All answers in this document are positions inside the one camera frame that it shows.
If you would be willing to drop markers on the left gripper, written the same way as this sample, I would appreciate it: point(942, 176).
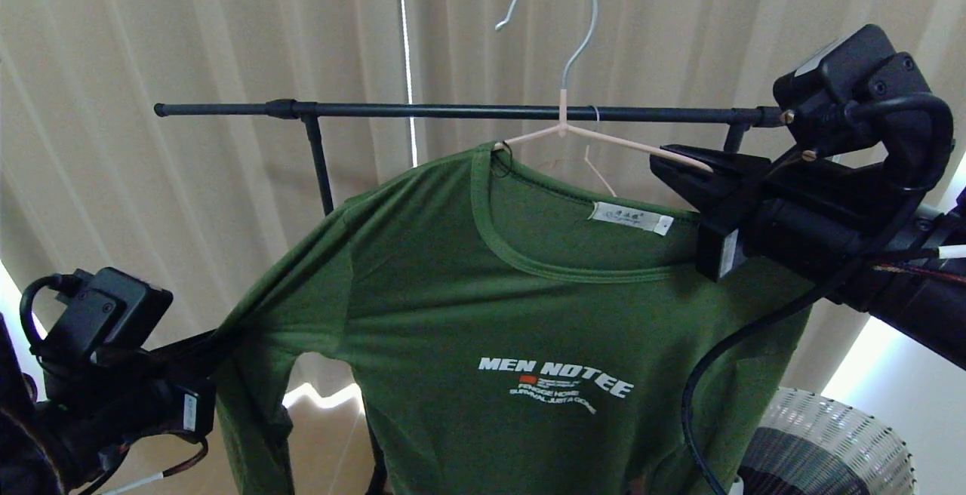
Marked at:
point(136, 404)

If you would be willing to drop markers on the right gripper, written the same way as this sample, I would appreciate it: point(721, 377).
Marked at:
point(815, 216)

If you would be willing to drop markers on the pink clothes hanger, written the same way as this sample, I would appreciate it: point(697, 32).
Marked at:
point(563, 102)
point(600, 176)

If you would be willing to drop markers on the green printed shirt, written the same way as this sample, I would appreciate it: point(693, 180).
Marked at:
point(490, 314)

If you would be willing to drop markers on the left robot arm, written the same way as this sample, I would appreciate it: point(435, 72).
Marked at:
point(23, 442)

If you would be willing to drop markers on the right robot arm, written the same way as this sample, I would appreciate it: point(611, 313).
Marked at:
point(921, 306)

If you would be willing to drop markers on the black clothes rack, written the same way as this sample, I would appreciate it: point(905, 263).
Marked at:
point(453, 112)

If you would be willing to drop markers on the white laundry basket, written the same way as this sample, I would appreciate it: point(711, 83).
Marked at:
point(830, 442)

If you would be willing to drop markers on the beige curtain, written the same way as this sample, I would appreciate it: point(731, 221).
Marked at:
point(189, 42)

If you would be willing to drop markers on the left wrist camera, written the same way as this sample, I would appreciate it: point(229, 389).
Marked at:
point(106, 314)

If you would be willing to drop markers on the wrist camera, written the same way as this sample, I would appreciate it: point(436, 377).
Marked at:
point(853, 80)
point(106, 314)

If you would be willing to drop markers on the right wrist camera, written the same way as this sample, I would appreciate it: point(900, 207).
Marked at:
point(853, 80)

